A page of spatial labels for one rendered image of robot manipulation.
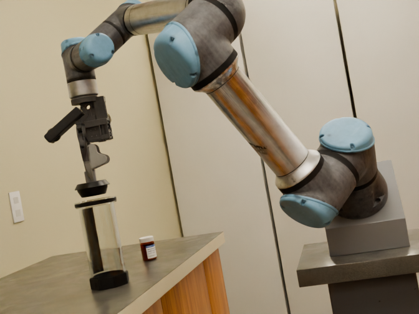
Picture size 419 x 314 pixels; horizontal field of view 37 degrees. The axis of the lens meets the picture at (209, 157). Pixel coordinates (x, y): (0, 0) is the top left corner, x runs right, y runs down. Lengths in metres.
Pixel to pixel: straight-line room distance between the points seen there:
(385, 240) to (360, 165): 0.22
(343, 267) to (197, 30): 0.62
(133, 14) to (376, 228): 0.76
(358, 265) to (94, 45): 0.79
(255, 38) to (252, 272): 1.51
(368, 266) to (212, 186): 2.75
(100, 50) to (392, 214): 0.79
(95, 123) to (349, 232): 0.68
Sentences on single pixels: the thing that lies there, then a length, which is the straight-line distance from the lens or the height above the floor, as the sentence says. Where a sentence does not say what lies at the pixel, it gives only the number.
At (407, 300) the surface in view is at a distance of 1.52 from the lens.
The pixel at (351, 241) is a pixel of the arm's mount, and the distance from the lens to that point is 1.52.
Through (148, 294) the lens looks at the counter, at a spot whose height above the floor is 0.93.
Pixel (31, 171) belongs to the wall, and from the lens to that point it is 2.57.
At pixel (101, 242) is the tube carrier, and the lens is 1.61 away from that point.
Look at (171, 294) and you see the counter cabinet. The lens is 1.76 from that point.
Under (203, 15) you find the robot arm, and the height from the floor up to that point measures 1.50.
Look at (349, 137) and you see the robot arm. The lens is 1.38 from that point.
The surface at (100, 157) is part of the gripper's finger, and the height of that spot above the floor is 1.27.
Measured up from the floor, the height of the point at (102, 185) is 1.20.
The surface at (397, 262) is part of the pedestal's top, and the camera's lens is 1.44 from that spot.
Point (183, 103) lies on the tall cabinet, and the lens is 4.13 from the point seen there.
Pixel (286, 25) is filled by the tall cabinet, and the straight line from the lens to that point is 4.05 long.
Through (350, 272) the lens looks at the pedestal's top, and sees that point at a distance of 1.44.
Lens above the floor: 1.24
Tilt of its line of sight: level
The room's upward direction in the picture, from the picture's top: 10 degrees counter-clockwise
